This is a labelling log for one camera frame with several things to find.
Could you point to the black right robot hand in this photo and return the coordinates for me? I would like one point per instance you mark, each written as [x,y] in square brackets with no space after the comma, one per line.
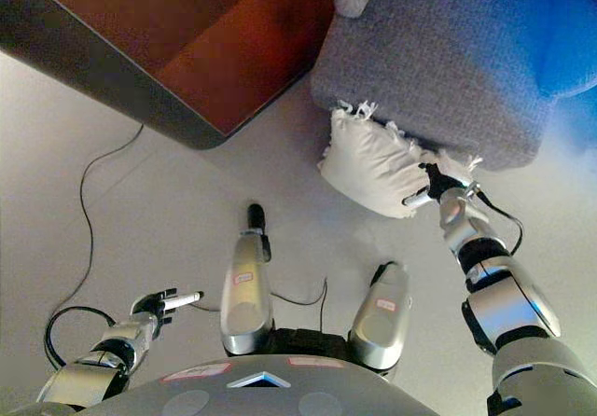
[440,184]

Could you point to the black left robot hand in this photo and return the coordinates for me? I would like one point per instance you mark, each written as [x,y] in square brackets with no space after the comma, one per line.
[151,305]

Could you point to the white tasselled pillow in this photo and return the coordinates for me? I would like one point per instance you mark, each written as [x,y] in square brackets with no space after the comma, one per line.
[373,164]

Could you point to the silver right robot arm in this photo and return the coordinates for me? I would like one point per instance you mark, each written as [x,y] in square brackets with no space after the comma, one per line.
[513,313]

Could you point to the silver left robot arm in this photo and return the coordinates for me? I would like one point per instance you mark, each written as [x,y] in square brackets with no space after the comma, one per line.
[93,374]

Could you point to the silver left robot leg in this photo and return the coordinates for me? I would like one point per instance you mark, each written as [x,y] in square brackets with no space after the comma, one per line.
[245,295]

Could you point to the silver robot leg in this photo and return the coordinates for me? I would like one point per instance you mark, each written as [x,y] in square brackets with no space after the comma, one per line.
[382,318]
[245,295]

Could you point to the grey fabric armchair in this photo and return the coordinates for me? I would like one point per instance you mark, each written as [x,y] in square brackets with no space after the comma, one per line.
[443,61]

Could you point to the grey robot torso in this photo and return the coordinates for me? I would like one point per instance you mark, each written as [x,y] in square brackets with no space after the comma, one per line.
[261,395]

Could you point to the silver right robot leg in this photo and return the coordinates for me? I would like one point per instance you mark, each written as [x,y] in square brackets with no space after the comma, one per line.
[382,318]

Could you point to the brown wooden cabinet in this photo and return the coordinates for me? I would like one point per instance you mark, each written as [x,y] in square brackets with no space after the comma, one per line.
[186,38]

